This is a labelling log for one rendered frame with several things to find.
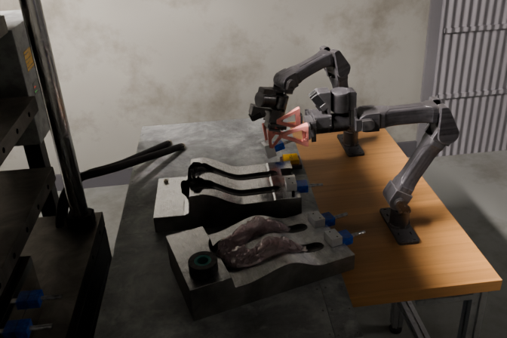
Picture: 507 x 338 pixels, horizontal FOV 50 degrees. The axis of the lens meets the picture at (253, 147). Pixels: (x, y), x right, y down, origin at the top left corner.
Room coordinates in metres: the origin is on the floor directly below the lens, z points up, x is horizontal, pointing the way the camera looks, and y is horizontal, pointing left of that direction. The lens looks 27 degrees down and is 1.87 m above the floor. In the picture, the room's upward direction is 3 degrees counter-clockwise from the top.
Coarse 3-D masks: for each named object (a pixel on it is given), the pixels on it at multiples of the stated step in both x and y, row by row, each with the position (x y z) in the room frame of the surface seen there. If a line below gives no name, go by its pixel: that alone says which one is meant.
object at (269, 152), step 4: (268, 140) 1.86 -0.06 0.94; (280, 140) 1.86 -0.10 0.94; (288, 140) 1.86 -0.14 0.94; (264, 144) 1.83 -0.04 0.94; (268, 144) 1.82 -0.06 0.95; (276, 144) 1.83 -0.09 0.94; (280, 144) 1.83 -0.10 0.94; (284, 144) 1.85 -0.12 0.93; (264, 148) 1.82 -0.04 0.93; (268, 148) 1.81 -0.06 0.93; (276, 148) 1.82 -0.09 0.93; (280, 148) 1.83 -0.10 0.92; (284, 148) 1.83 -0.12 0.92; (264, 152) 1.86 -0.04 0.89; (268, 152) 1.81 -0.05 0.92; (272, 152) 1.82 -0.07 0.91; (268, 156) 1.81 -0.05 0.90; (272, 156) 1.81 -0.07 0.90
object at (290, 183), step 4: (284, 180) 1.61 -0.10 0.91; (288, 180) 1.59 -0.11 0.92; (292, 180) 1.59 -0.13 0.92; (296, 180) 1.61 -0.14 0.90; (300, 180) 1.61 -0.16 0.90; (304, 180) 1.61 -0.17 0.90; (284, 184) 1.62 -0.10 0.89; (288, 184) 1.57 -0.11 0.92; (292, 184) 1.57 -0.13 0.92; (296, 184) 1.57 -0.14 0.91; (300, 184) 1.59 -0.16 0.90; (304, 184) 1.59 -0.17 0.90; (308, 184) 1.60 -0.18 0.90; (312, 184) 1.60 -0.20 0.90; (316, 184) 1.60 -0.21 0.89; (320, 184) 1.60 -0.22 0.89; (288, 188) 1.57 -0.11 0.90; (292, 188) 1.57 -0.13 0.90; (296, 188) 1.57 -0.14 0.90; (300, 188) 1.58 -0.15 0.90; (304, 188) 1.58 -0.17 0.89; (308, 188) 1.58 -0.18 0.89; (300, 192) 1.58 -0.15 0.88
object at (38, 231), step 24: (96, 216) 1.64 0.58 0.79; (48, 240) 1.51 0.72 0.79; (72, 240) 1.50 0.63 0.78; (96, 240) 1.52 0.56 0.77; (48, 264) 1.38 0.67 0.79; (72, 264) 1.37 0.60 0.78; (48, 288) 1.26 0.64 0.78; (72, 288) 1.26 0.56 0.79; (48, 312) 1.16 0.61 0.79; (72, 312) 1.15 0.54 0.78; (48, 336) 1.07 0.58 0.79; (72, 336) 1.11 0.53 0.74
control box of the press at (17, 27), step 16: (16, 16) 1.86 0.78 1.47; (16, 32) 1.70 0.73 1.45; (0, 48) 1.67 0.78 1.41; (16, 48) 1.67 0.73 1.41; (0, 64) 1.66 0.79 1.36; (16, 64) 1.67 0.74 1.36; (32, 64) 1.77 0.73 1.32; (0, 80) 1.66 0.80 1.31; (16, 80) 1.67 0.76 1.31; (32, 80) 1.74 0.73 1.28; (0, 96) 1.66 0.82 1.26; (16, 96) 1.67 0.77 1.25; (32, 128) 1.67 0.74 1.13; (48, 128) 1.78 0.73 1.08; (16, 144) 1.66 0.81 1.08; (32, 144) 1.67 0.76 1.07; (32, 160) 1.78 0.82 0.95; (48, 160) 1.84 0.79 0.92; (48, 208) 1.78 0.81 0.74
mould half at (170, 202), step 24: (240, 168) 1.76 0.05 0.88; (264, 168) 1.74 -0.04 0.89; (168, 192) 1.65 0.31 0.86; (192, 192) 1.52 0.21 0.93; (216, 192) 1.54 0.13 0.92; (288, 192) 1.56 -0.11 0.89; (168, 216) 1.50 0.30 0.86; (192, 216) 1.50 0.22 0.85; (216, 216) 1.51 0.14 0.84; (240, 216) 1.51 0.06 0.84; (288, 216) 1.52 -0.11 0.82
